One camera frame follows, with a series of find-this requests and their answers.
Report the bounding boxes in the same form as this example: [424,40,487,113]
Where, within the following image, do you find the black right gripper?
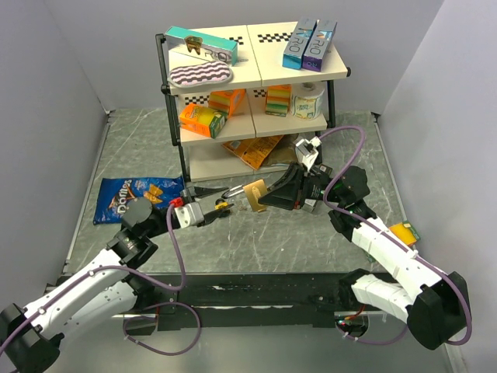
[257,161,345,211]

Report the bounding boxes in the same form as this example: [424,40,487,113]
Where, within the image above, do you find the large brass padlock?
[228,179,268,212]

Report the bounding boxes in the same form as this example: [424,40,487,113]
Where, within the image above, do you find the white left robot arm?
[1,197,232,372]

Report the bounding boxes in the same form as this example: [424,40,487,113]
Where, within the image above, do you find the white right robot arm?
[258,162,471,350]

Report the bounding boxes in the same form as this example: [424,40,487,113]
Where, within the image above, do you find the brown seed bag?
[262,134,298,166]

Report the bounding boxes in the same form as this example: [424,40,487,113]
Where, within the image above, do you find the orange snack packet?
[221,135,283,170]

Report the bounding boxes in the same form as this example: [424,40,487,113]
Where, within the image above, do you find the orange sponge box front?
[179,103,227,138]

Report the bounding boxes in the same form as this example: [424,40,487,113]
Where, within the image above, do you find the orange sponge box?
[208,89,245,118]
[179,103,227,138]

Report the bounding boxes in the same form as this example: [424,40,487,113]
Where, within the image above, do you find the blue Doritos chip bag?
[92,176,184,225]

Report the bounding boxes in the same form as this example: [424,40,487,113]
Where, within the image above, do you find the colourful sponge stack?
[265,85,291,117]

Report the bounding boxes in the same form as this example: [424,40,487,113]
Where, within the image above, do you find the toilet paper roll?
[290,82,325,120]

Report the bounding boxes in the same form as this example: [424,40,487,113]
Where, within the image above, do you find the beige three-tier shelf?
[155,22,350,181]

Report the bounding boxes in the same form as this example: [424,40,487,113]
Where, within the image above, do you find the orange sponge box rear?
[208,89,245,118]

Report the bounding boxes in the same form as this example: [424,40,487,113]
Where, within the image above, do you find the orange sponge pack on table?
[364,220,422,265]

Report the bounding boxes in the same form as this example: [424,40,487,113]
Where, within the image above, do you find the blue toothpaste box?
[282,17,318,70]

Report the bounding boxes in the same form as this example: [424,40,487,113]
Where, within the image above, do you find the purple toothpaste box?
[302,19,338,71]

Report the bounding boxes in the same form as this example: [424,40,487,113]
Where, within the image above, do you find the teal toothpaste box lying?
[165,26,238,65]

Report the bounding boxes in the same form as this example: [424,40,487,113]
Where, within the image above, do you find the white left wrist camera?
[169,197,205,228]

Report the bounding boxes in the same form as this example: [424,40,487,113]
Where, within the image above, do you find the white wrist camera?
[169,197,205,228]
[294,136,321,171]

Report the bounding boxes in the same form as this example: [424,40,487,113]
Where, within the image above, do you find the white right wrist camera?
[294,136,321,171]

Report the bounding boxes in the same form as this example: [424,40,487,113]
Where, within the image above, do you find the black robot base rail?
[127,270,364,331]

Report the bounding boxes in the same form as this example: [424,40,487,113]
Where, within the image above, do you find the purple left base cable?
[122,302,203,356]

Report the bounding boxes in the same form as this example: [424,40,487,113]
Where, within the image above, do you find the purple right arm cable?
[318,125,473,346]

